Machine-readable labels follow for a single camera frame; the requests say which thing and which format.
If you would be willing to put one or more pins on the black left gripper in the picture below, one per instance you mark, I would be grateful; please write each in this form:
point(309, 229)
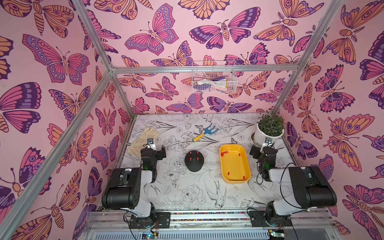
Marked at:
point(158, 154)

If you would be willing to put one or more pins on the cream fabric glove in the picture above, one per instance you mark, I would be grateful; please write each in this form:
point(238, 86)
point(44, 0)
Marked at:
point(141, 141)

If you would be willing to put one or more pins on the yellow plastic tray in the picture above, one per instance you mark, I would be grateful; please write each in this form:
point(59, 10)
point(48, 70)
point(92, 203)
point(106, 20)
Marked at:
point(237, 166)

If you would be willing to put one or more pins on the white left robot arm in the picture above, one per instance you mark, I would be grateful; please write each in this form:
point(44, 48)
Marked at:
point(123, 190)

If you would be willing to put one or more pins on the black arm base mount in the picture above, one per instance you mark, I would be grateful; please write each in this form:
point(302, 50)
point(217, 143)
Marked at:
point(159, 220)

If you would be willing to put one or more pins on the black round screw base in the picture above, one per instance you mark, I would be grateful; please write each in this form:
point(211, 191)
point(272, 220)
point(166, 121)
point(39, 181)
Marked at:
point(192, 163)

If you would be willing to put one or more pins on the aluminium cage frame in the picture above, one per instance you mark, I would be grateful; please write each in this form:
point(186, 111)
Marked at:
point(23, 204)

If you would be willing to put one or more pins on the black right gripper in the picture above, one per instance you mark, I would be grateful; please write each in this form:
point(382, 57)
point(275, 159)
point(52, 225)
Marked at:
point(267, 151)

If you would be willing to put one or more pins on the potted green plant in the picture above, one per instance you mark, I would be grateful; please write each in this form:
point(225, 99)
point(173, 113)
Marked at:
point(269, 126)

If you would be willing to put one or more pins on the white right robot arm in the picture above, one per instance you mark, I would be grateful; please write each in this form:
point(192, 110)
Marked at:
point(310, 187)

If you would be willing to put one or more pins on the blue yellow garden fork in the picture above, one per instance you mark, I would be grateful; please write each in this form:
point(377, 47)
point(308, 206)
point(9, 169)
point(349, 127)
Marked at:
point(211, 129)

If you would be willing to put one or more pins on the white wire basket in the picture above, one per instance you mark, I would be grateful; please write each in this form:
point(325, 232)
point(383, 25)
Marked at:
point(214, 79)

